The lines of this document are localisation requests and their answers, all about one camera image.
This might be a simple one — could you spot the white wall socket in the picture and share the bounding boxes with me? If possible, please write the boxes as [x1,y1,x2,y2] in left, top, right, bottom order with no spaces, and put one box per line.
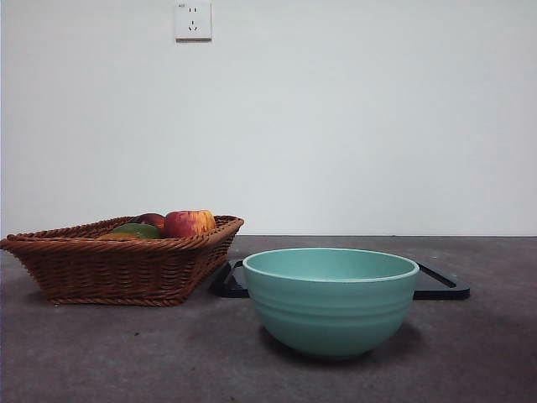
[175,1,213,43]

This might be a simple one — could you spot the red and yellow apple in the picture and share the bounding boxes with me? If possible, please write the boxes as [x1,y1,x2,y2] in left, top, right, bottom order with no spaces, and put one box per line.
[163,209,217,239]

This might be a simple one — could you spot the dark red fruit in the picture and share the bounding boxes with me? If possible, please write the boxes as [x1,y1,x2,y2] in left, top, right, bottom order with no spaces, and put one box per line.
[129,212,166,230]

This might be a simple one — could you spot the brown wicker basket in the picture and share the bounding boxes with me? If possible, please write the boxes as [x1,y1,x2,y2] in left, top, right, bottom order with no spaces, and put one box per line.
[0,215,245,307]

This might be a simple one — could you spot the green avocado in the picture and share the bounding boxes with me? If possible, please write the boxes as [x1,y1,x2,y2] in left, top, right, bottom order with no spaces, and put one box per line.
[109,222,164,241]

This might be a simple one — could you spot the dark rectangular tray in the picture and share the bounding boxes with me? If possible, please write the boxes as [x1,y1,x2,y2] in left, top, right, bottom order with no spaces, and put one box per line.
[208,259,471,302]

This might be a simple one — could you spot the teal ribbed bowl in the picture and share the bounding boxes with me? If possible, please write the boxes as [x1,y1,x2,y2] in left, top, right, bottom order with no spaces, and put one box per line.
[242,247,421,362]

